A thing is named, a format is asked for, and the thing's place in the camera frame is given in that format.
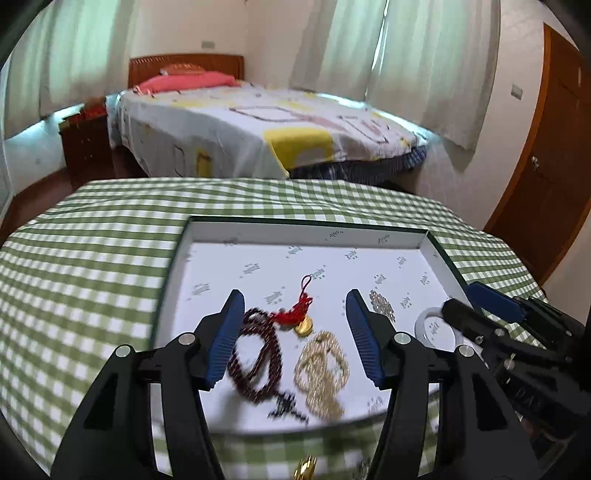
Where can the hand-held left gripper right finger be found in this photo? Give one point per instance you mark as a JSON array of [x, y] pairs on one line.
[[364, 341]]

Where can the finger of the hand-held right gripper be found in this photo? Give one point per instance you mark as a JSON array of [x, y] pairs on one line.
[[471, 321], [496, 300]]

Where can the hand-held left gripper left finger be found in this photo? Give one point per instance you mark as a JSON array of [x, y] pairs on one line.
[[226, 341]]

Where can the white bangle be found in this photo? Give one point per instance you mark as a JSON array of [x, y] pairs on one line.
[[422, 324]]

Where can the red knot gold bell charm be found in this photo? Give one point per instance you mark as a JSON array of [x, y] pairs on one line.
[[302, 328]]

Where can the green box with white lining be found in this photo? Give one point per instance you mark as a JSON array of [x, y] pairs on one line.
[[258, 258]]

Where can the red knot gold ingot charm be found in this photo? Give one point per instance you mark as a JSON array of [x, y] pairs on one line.
[[307, 467]]

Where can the brown wooden door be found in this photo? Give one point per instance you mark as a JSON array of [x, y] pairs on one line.
[[549, 152]]

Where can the green checked tablecloth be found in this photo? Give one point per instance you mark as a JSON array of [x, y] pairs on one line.
[[92, 258]]

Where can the bed with patterned sheet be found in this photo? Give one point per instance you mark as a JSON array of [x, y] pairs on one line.
[[231, 124]]

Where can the dark wooden nightstand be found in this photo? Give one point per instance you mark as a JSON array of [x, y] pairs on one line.
[[87, 143]]

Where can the white curtain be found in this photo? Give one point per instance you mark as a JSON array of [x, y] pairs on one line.
[[32, 78], [438, 64], [341, 46], [92, 50]]

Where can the pink pillow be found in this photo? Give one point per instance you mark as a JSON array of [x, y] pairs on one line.
[[184, 82]]

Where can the red box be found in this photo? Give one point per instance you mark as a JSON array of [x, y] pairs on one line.
[[93, 112]]

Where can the orange cushion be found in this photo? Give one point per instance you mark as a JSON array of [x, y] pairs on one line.
[[181, 69]]

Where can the glass sliding door wardrobe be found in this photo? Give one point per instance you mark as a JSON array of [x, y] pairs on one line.
[[3, 161]]

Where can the wall light switch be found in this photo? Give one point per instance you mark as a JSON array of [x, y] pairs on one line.
[[517, 90]]

